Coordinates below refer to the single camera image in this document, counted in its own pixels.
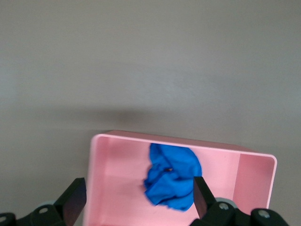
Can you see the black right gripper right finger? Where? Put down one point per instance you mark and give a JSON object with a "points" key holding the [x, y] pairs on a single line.
{"points": [[211, 212]]}

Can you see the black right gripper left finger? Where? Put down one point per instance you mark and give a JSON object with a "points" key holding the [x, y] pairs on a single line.
{"points": [[68, 204]]}

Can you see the blue cloth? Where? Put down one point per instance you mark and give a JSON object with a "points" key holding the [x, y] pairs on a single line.
{"points": [[174, 181]]}

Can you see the pink plastic bin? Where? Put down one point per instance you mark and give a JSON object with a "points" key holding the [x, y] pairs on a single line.
{"points": [[120, 179]]}

